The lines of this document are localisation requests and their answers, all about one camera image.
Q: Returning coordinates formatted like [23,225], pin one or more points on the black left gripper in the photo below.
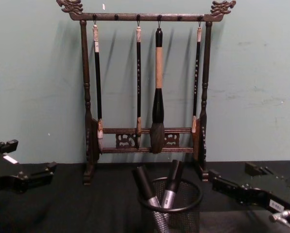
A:
[1,167]

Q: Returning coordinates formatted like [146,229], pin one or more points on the black table cloth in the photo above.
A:
[86,208]

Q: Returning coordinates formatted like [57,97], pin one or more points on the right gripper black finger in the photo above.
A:
[232,188]

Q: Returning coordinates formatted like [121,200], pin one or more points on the dark carved wooden brush rack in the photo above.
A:
[144,17]

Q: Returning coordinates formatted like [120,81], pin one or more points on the small black pin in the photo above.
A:
[269,170]
[262,170]

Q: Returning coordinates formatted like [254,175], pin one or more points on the black and silver marker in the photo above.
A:
[174,177]
[144,182]

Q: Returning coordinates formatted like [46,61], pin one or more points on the thin black brush brown ferrule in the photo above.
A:
[197,72]

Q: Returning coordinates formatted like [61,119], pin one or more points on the thin black brush pale tuft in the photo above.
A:
[97,72]

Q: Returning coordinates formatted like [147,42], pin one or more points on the thin black brush dark tuft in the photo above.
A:
[138,72]

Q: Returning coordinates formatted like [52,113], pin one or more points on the small black block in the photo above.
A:
[252,170]

